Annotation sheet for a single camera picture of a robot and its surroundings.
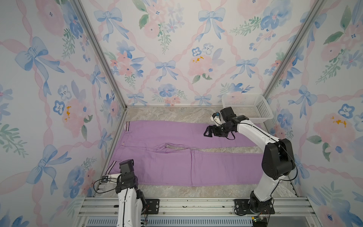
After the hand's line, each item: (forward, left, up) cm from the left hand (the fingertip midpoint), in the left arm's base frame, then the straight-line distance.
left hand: (124, 171), depth 84 cm
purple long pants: (+12, -20, 0) cm, 24 cm away
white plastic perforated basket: (+56, -96, -2) cm, 111 cm away
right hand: (+22, -53, +9) cm, 58 cm away
